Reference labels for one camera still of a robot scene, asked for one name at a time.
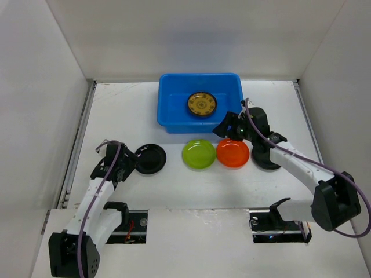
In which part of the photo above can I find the black plate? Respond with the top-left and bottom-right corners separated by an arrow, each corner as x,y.
252,145 -> 280,170
135,144 -> 167,175

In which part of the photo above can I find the yellow patterned plate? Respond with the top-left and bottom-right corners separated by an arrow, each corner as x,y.
187,91 -> 217,118

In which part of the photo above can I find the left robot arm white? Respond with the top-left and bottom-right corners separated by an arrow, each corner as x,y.
48,140 -> 138,277

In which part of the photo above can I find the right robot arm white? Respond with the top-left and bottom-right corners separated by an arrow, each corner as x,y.
213,108 -> 361,231

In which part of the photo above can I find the blue plastic bin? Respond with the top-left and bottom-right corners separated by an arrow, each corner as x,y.
157,73 -> 243,134

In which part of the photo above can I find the orange plate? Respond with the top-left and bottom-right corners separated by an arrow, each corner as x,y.
216,138 -> 250,168

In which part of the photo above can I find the green plate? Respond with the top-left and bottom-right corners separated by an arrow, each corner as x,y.
182,139 -> 216,170

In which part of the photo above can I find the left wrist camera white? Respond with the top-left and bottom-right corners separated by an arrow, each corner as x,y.
95,140 -> 109,157

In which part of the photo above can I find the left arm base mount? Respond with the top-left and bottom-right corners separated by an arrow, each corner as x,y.
107,210 -> 148,244

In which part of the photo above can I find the metal side rail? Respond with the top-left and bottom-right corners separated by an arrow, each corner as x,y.
53,79 -> 97,209

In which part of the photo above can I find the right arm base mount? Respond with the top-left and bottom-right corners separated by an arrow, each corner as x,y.
248,208 -> 312,244

